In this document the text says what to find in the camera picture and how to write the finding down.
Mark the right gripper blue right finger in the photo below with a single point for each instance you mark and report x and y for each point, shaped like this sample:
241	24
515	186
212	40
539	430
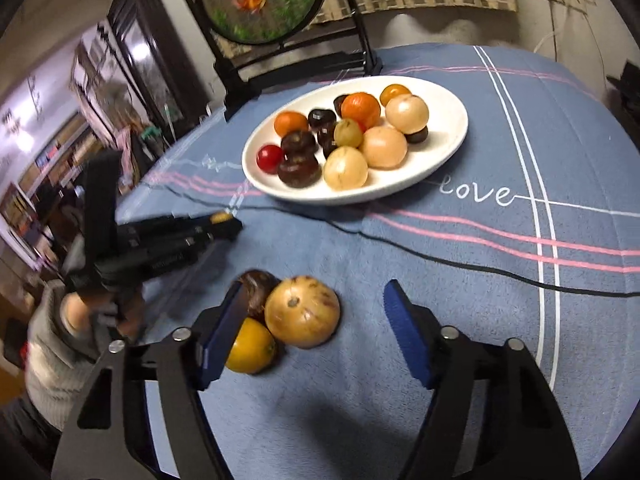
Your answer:
523	434

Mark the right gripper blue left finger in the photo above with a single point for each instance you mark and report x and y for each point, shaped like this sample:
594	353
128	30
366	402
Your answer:
109	434

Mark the dark brown mangosteen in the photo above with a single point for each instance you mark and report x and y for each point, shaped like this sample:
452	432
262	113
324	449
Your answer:
259	285

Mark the yellow green citrus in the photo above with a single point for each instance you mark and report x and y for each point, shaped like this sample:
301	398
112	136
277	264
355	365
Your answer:
253	350

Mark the red cherry tomato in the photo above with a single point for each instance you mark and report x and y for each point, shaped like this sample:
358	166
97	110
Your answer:
269	158

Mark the tan speckled round fruit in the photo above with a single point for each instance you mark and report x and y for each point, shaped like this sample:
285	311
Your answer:
302	312

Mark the dark purple plum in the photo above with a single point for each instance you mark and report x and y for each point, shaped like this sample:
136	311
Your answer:
299	171

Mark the small orange tangerine back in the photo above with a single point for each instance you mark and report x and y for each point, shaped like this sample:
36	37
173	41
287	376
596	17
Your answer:
289	121

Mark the small yellow green fruit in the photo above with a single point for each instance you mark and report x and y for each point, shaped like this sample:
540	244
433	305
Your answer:
347	132

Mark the pale round fruit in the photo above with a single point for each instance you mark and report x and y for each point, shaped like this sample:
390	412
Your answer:
407	113
345	169
384	147

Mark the pale round fruit back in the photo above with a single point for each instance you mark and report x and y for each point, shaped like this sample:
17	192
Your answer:
407	113

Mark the orange tangerine front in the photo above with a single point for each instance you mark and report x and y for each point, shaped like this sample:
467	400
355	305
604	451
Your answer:
392	91

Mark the person's left hand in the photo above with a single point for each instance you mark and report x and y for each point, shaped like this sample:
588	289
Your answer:
78	311

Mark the blue striped tablecloth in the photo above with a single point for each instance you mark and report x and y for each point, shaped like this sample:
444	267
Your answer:
531	230

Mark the dark wooden cabinet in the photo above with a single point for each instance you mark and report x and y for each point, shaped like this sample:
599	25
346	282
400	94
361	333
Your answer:
164	75

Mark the goldfish round screen ornament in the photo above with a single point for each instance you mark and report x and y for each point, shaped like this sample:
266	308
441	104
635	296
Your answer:
245	33

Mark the white oval plate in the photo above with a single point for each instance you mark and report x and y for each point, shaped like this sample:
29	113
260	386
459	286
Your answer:
428	149

